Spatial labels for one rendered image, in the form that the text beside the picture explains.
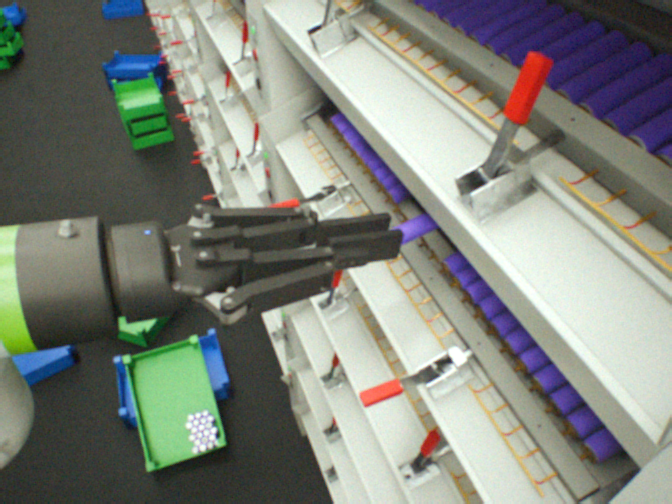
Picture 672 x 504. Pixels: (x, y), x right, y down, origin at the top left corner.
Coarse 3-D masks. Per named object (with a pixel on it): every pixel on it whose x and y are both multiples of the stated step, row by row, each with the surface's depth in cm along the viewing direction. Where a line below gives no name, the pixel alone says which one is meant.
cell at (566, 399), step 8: (568, 384) 38; (560, 392) 38; (568, 392) 38; (576, 392) 38; (552, 400) 39; (560, 400) 38; (568, 400) 37; (576, 400) 37; (584, 400) 38; (560, 408) 38; (568, 408) 37
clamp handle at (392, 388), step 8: (432, 368) 43; (440, 368) 42; (408, 376) 42; (416, 376) 42; (424, 376) 42; (432, 376) 42; (384, 384) 41; (392, 384) 41; (400, 384) 42; (408, 384) 42; (416, 384) 42; (360, 392) 41; (368, 392) 41; (376, 392) 41; (384, 392) 41; (392, 392) 41; (400, 392) 41; (368, 400) 40; (376, 400) 41; (384, 400) 41
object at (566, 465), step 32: (320, 128) 69; (352, 160) 62; (416, 256) 50; (448, 288) 47; (448, 320) 46; (480, 352) 42; (512, 384) 39; (544, 416) 37; (512, 448) 38; (544, 448) 36; (544, 480) 35; (576, 480) 34
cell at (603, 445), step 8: (600, 432) 36; (608, 432) 35; (592, 440) 35; (600, 440) 35; (608, 440) 35; (616, 440) 35; (592, 448) 35; (600, 448) 35; (608, 448) 35; (616, 448) 35; (600, 456) 35; (608, 456) 35
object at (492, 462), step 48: (288, 144) 73; (432, 240) 54; (384, 288) 52; (432, 336) 47; (480, 384) 43; (528, 384) 41; (480, 432) 40; (480, 480) 38; (528, 480) 37; (624, 480) 32
